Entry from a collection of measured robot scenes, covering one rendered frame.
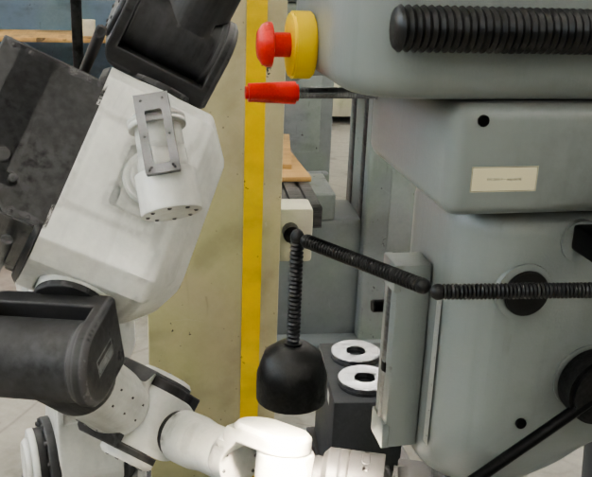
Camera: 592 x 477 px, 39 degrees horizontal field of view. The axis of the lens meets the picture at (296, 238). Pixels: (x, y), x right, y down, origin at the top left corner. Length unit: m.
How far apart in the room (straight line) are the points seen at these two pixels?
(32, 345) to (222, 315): 1.84
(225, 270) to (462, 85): 2.05
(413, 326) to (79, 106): 0.45
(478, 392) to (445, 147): 0.26
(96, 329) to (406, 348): 0.33
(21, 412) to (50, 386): 2.76
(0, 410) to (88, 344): 2.82
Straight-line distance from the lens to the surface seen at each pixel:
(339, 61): 0.70
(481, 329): 0.82
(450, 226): 0.81
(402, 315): 0.86
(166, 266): 0.99
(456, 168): 0.72
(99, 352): 0.95
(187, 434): 1.14
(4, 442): 3.52
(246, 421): 1.06
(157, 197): 0.88
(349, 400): 1.41
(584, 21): 0.69
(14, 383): 0.96
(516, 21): 0.66
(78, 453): 1.45
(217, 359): 2.81
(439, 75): 0.68
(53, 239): 0.96
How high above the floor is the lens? 1.85
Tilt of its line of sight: 19 degrees down
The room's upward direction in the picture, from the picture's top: 2 degrees clockwise
